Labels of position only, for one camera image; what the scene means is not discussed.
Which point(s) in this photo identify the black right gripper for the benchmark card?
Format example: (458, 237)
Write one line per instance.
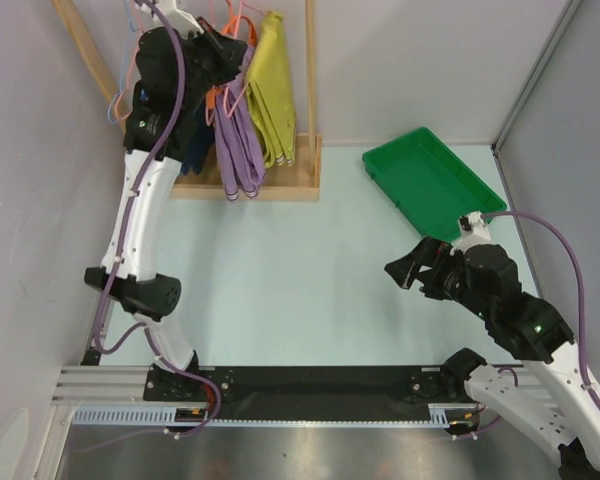
(431, 252)

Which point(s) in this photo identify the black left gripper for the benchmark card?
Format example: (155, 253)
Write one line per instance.
(226, 51)

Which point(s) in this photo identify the yellow trousers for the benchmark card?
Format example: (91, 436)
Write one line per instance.
(269, 94)

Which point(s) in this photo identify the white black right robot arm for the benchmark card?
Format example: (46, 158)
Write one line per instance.
(480, 276)

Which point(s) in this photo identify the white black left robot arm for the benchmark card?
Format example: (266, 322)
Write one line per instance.
(177, 69)

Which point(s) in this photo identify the navy blue trousers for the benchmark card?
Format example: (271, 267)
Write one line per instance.
(199, 147)

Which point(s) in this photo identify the purple trousers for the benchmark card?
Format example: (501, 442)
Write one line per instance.
(238, 150)

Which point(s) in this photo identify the green plastic tray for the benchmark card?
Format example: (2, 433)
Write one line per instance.
(429, 184)

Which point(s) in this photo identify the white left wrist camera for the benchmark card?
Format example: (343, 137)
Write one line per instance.
(179, 19)

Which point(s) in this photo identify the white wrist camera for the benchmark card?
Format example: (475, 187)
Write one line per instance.
(473, 232)
(179, 19)

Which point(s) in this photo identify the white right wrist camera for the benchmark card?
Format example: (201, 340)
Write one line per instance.
(473, 232)

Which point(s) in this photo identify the light blue wire hanger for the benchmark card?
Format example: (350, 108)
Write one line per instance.
(134, 26)

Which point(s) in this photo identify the white cable duct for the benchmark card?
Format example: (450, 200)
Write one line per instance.
(431, 416)

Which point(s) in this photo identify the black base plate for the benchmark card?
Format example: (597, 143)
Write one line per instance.
(339, 390)

